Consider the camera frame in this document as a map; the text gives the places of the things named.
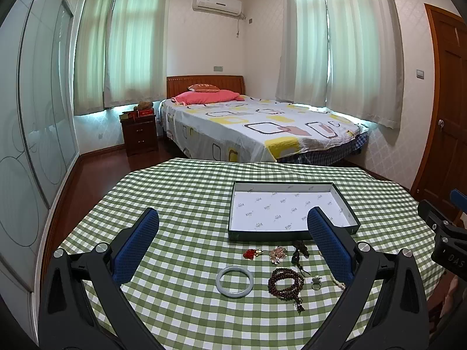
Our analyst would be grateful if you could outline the bed with patterned sheet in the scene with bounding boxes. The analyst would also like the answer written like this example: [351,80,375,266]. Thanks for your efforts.
[159,94,369,165]

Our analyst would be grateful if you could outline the dark red bead necklace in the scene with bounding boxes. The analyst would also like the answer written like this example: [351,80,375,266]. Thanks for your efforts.
[267,267,306,314]

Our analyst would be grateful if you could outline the frosted glass wardrobe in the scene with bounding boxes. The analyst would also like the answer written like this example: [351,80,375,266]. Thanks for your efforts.
[0,0,81,336]

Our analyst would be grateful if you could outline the pink pillow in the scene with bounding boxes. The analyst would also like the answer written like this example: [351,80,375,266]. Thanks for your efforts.
[171,90,245,106]

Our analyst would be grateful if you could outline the dark wooden nightstand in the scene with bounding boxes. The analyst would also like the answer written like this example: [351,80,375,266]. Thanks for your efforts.
[120,111,159,157]

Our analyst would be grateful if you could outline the green white checked tablecloth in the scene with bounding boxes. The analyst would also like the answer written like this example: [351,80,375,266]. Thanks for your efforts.
[58,157,447,350]

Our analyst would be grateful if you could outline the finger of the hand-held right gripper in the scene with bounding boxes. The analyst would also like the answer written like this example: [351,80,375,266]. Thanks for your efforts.
[450,189,467,225]
[418,199,445,232]

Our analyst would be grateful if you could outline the pale jade bangle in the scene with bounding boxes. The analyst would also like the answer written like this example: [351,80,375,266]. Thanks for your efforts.
[215,266,254,299]

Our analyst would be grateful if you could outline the white air conditioner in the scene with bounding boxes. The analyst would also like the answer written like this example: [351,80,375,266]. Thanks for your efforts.
[193,0,246,18]

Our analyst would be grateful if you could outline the wooden door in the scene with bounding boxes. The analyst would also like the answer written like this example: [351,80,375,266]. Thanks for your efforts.
[412,3,467,223]

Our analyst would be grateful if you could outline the pale window curtain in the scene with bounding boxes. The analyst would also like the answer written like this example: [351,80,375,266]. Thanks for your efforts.
[275,0,331,106]
[321,0,404,129]
[73,0,117,115]
[104,0,172,108]

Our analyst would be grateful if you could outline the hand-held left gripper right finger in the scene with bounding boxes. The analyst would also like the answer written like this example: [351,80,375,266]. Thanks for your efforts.
[306,206,429,350]

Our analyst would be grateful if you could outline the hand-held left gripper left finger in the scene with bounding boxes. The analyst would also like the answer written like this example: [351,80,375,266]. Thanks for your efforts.
[38,207,163,350]

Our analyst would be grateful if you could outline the rose gold bead bracelet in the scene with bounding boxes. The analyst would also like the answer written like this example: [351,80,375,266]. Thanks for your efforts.
[269,246,289,264]

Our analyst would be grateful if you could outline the dark pendant black cord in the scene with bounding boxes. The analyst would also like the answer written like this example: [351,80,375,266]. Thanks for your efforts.
[291,240,311,276]

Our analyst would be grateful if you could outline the wooden headboard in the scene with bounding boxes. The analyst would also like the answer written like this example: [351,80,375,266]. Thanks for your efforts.
[167,75,245,99]

